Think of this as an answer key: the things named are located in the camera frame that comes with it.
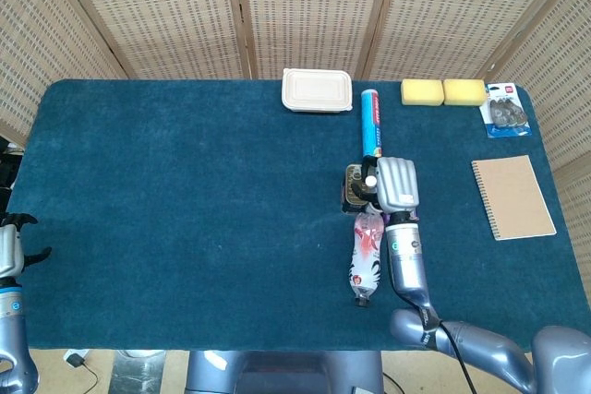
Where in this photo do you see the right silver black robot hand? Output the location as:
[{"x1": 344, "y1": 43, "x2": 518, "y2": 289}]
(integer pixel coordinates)
[{"x1": 345, "y1": 156, "x2": 422, "y2": 215}]

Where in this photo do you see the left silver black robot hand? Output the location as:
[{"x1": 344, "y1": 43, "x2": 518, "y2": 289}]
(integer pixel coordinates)
[{"x1": 0, "y1": 212, "x2": 53, "y2": 280}]

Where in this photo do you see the black luncheon meat can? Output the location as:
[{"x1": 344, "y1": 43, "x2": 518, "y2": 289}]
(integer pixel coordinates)
[{"x1": 340, "y1": 162, "x2": 370, "y2": 215}]

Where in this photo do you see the blue cling wrap roll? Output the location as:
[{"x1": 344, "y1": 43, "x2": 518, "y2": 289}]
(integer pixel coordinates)
[{"x1": 360, "y1": 88, "x2": 385, "y2": 161}]

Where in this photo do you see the black device beside table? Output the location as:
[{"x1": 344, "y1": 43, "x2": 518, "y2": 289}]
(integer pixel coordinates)
[{"x1": 0, "y1": 137, "x2": 22, "y2": 192}]

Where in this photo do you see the white labelled plastic bottle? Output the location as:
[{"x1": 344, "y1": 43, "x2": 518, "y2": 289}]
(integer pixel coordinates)
[{"x1": 346, "y1": 212, "x2": 387, "y2": 308}]

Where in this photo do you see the yellow sponge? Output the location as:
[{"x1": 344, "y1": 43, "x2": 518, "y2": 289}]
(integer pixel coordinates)
[
  {"x1": 442, "y1": 78, "x2": 488, "y2": 107},
  {"x1": 400, "y1": 78, "x2": 444, "y2": 107}
]

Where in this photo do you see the brown spiral notebook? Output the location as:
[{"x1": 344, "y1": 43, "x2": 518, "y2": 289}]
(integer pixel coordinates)
[{"x1": 470, "y1": 155, "x2": 558, "y2": 242}]

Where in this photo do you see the beige lidded food container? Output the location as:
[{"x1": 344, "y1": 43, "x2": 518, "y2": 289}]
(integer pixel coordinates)
[{"x1": 281, "y1": 67, "x2": 354, "y2": 114}]

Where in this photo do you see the correction tape blister pack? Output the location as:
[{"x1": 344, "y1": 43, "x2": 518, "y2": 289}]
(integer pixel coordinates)
[{"x1": 478, "y1": 82, "x2": 534, "y2": 138}]

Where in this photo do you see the blue velvet table cloth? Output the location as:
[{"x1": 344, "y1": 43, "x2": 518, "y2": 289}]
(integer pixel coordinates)
[{"x1": 6, "y1": 78, "x2": 591, "y2": 352}]

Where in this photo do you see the grey robot torso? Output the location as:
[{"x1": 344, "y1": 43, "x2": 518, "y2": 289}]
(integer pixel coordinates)
[{"x1": 184, "y1": 350, "x2": 385, "y2": 394}]

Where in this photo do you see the woven bamboo folding screen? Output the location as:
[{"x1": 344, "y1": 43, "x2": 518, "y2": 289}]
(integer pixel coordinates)
[{"x1": 0, "y1": 0, "x2": 591, "y2": 275}]

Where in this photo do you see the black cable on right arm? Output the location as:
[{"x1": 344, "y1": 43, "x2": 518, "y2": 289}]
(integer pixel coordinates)
[{"x1": 390, "y1": 269, "x2": 477, "y2": 394}]

